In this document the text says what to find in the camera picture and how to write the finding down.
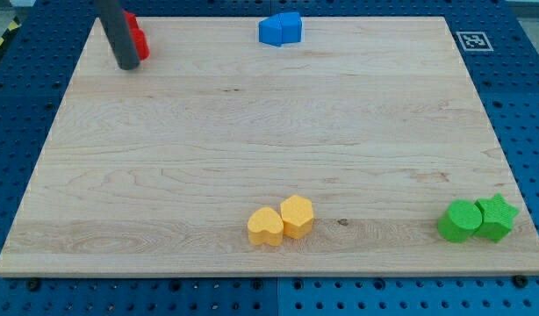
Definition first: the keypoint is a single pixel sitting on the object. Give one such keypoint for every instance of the red circle block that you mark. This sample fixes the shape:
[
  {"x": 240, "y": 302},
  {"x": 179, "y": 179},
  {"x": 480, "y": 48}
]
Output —
[{"x": 140, "y": 42}]

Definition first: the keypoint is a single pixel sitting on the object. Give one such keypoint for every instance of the red star block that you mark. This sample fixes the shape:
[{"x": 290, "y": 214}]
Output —
[{"x": 131, "y": 20}]

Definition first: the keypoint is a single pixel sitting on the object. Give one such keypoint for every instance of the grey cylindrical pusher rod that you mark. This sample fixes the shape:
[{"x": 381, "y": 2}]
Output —
[{"x": 116, "y": 29}]

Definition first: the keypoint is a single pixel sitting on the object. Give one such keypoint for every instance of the green circle block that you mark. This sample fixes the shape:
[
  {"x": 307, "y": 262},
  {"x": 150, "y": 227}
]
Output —
[{"x": 460, "y": 221}]

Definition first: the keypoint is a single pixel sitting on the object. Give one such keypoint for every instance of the green star block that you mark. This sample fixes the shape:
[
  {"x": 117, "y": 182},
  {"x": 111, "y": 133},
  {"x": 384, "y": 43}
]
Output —
[{"x": 497, "y": 218}]

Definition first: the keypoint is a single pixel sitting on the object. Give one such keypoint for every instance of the yellow hexagon block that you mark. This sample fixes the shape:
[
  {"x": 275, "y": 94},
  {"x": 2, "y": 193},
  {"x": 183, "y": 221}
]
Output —
[{"x": 297, "y": 215}]

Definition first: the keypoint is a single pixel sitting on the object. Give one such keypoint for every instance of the yellow heart block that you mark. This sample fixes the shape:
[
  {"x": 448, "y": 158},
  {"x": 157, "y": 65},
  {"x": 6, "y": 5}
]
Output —
[{"x": 265, "y": 226}]

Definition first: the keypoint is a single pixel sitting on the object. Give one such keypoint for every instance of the light wooden board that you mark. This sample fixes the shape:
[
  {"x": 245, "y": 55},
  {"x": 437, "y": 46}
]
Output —
[{"x": 155, "y": 172}]

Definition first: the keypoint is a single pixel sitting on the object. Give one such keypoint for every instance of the blue cube block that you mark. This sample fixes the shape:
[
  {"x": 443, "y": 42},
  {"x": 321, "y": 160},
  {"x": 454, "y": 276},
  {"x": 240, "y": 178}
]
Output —
[{"x": 270, "y": 31}]

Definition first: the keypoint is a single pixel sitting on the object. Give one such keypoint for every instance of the blue pentagon block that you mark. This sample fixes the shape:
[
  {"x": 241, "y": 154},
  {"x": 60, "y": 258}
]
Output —
[{"x": 291, "y": 23}]

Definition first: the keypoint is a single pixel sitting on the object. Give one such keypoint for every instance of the white fiducial marker tag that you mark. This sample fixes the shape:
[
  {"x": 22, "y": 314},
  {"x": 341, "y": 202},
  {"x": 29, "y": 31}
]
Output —
[{"x": 473, "y": 41}]

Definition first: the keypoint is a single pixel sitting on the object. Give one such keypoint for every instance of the black yellow hazard tape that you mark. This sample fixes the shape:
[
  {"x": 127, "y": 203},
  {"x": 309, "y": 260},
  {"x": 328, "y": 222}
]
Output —
[{"x": 9, "y": 34}]

